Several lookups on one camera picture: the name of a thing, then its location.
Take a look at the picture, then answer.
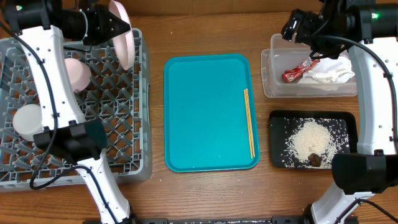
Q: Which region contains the white rice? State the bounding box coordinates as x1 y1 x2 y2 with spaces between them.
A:
281 118 349 169

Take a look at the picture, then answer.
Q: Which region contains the grey plastic dish rack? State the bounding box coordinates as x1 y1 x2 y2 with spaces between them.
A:
1 29 152 192

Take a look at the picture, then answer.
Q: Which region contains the black tray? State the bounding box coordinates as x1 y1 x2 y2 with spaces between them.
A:
269 110 358 168

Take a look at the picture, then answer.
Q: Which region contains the teal serving tray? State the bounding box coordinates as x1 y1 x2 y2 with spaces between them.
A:
164 54 261 173

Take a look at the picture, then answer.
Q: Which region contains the small white bowl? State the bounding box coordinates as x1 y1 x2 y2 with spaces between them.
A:
65 58 91 93

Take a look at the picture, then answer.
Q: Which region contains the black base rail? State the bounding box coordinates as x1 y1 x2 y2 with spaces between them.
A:
82 216 360 224

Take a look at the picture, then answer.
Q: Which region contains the grey saucer bowl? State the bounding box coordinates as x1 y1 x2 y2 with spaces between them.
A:
12 104 43 141

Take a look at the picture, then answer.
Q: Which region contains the red snack wrapper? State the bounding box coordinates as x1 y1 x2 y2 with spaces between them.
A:
281 58 320 83

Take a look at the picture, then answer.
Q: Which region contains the brown food scrap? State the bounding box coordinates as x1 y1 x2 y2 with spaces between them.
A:
308 153 322 167

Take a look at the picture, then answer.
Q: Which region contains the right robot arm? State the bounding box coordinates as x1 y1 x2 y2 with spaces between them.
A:
281 1 397 223

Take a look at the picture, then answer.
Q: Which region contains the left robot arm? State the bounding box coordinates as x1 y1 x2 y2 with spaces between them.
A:
1 0 136 223

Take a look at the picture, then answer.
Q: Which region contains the white napkin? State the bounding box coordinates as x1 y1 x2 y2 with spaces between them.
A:
298 54 355 84

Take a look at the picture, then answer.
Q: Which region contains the large white plate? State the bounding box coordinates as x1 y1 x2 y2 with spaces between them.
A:
109 1 136 70

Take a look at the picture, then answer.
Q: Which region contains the clear plastic bin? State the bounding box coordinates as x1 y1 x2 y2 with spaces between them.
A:
261 34 357 98

